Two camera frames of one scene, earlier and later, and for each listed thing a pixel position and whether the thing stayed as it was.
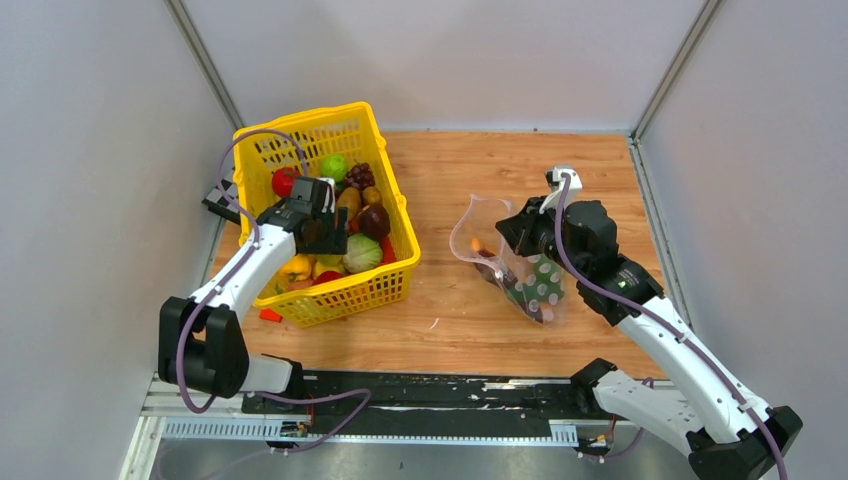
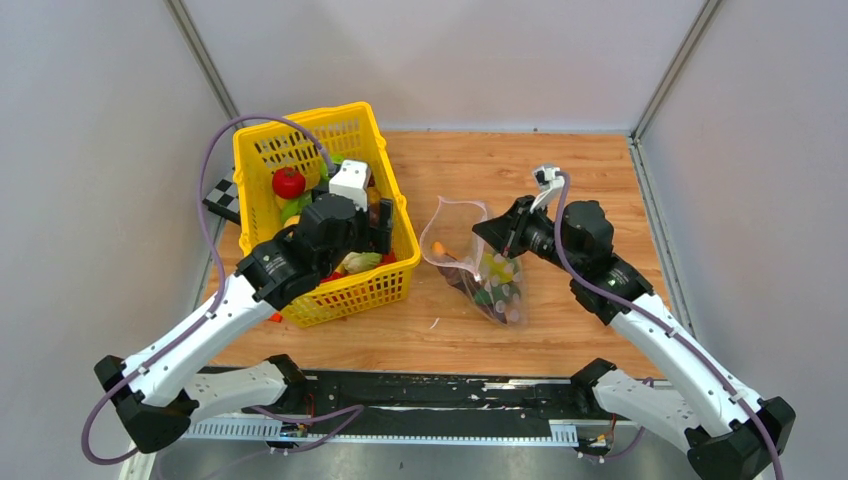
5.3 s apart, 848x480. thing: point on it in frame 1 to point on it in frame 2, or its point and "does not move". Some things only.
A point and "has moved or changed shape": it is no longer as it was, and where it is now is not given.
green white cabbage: x=362 y=254 does not move
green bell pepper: x=543 y=284 to x=496 y=293
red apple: x=282 y=181 does not move
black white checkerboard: x=219 y=204 does not move
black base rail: x=428 y=403 does not move
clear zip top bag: x=536 y=284 has moved or changed shape
